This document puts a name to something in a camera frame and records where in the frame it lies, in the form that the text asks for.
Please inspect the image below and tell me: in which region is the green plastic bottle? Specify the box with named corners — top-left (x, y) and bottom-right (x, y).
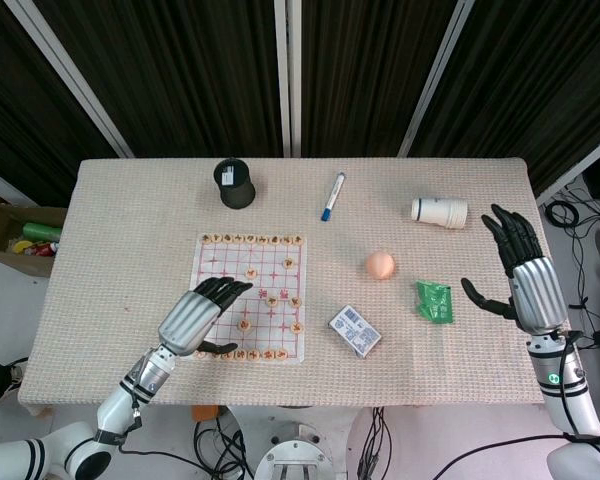
top-left (21, 222), bottom-right (64, 242)

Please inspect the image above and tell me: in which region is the beige waffle tablecloth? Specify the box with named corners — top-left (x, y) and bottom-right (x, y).
top-left (17, 157), bottom-right (561, 416)

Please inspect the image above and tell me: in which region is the white partition frame post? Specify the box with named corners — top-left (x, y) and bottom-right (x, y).
top-left (533, 128), bottom-right (600, 205)
top-left (273, 0), bottom-right (292, 157)
top-left (7, 0), bottom-right (135, 159)
top-left (288, 0), bottom-right (305, 157)
top-left (396, 0), bottom-right (477, 159)

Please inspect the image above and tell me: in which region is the blue white carton box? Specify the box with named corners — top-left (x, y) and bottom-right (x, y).
top-left (327, 303), bottom-right (383, 360)

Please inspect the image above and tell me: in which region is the round metal robot torso base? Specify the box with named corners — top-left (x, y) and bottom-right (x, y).
top-left (253, 422), bottom-right (337, 480)

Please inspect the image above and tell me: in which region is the green snack packet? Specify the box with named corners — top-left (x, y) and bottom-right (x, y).
top-left (413, 279), bottom-right (454, 325)

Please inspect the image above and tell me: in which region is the black mesh pen holder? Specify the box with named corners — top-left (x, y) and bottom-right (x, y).
top-left (212, 156), bottom-right (258, 210)

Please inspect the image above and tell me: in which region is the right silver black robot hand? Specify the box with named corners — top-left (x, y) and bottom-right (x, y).
top-left (460, 203), bottom-right (571, 336)

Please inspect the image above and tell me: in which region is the orange plastic block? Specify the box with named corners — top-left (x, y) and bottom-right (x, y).
top-left (190, 404), bottom-right (220, 424)

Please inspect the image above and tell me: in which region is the chinese chess board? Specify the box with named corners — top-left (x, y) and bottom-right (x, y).
top-left (193, 232), bottom-right (310, 365)

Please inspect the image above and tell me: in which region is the black fabric partition panel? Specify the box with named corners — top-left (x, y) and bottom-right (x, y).
top-left (32, 0), bottom-right (285, 160)
top-left (417, 0), bottom-right (600, 199)
top-left (0, 0), bottom-right (119, 207)
top-left (299, 0), bottom-right (464, 159)

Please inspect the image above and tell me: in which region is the white blue marker pen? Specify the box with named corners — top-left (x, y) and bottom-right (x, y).
top-left (320, 172), bottom-right (347, 223)

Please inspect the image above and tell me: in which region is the brown cardboard box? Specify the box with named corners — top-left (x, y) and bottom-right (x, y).
top-left (0, 183), bottom-right (69, 279)

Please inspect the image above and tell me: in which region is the black floor cable bundle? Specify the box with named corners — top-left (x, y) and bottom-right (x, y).
top-left (192, 418), bottom-right (256, 480)
top-left (354, 407), bottom-right (397, 480)
top-left (543, 180), bottom-right (600, 351)

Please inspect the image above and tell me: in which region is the orange ball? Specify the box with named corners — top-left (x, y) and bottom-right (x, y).
top-left (365, 250), bottom-right (397, 279)

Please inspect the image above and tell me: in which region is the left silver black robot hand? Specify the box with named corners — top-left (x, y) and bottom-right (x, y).
top-left (157, 276), bottom-right (255, 358)

